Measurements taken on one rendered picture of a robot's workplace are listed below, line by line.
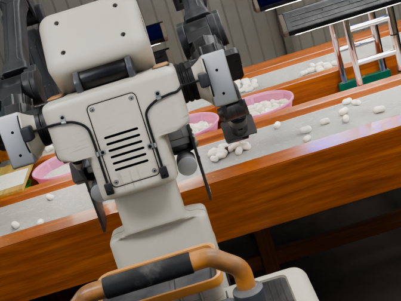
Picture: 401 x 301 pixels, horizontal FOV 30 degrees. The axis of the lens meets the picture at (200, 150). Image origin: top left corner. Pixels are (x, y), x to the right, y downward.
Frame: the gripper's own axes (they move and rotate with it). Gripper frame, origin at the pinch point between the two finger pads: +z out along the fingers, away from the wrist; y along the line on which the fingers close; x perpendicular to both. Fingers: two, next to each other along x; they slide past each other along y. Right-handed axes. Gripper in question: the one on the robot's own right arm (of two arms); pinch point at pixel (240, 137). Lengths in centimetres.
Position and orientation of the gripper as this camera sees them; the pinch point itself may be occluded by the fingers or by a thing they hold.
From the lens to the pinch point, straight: 241.2
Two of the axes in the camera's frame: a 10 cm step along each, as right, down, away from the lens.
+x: 2.8, 9.0, -3.5
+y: -9.6, 2.9, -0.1
